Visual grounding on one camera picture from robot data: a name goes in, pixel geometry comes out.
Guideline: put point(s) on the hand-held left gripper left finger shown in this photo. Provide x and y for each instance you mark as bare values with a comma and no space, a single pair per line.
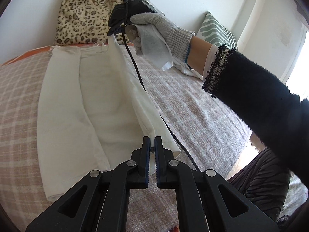
146,164

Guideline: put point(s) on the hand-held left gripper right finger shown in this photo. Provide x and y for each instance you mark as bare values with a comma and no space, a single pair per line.
157,164

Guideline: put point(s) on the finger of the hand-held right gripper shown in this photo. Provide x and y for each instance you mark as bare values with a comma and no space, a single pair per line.
117,17

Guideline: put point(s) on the white garment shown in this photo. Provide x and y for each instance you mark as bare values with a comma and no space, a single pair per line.
96,89

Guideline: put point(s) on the person's right forearm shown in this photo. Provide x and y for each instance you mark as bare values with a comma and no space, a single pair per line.
253,96

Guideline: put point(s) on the person's right hand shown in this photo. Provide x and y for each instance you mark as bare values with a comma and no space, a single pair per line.
164,29

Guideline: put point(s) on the leopard print pillow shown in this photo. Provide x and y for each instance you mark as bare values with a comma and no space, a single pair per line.
79,17

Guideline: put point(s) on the white cloth piece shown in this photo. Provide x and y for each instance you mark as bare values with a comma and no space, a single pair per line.
154,48

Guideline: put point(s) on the beige plaid blanket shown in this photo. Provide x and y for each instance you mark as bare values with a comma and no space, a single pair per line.
193,106

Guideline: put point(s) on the green striped pillow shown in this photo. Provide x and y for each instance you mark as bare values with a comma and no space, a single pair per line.
212,29

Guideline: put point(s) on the orange floral sheet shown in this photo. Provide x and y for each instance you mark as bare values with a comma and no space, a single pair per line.
36,50

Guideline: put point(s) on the dark striped clothing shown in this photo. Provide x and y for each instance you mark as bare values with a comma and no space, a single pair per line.
260,181

